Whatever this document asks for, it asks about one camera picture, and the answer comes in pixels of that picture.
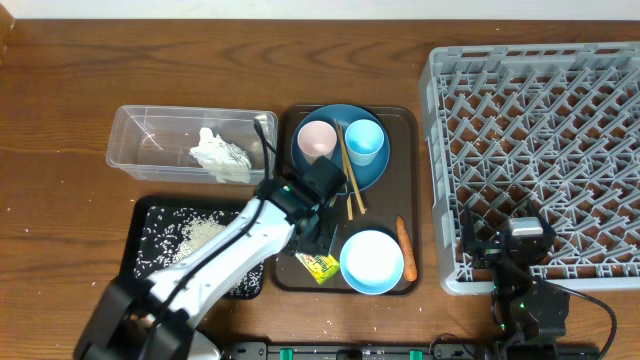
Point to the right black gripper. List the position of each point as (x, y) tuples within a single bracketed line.
[(488, 252)]

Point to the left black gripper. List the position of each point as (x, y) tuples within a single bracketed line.
[(329, 244)]

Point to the green snack wrapper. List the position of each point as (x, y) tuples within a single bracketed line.
[(320, 267)]

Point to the light blue bowl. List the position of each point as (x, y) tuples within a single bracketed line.
[(371, 262)]

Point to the white napkin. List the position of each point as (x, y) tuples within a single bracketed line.
[(225, 161)]

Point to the white rice pile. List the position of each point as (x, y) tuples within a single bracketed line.
[(170, 234)]

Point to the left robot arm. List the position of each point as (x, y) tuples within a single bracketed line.
[(156, 317)]

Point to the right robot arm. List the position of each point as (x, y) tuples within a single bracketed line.
[(532, 315)]

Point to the grey dishwasher rack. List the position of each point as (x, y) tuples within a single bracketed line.
[(553, 125)]

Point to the black waste tray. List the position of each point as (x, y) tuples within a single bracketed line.
[(143, 205)]

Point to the left wooden chopstick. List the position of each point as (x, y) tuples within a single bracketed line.
[(348, 205)]

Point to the wooden chopstick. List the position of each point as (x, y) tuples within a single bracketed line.
[(348, 167), (348, 205)]

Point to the right wooden chopstick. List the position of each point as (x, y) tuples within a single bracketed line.
[(348, 167)]

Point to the dark blue plate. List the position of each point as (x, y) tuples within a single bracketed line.
[(370, 175)]

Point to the brown serving tray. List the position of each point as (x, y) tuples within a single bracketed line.
[(386, 196)]

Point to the pink cup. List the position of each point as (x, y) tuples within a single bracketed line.
[(317, 139)]

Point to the light blue cup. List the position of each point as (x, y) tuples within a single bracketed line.
[(364, 139)]

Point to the orange carrot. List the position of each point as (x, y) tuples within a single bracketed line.
[(410, 272)]

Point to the clear plastic bin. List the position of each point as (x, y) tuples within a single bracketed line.
[(153, 142)]

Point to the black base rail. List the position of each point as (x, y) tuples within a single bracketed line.
[(436, 351)]

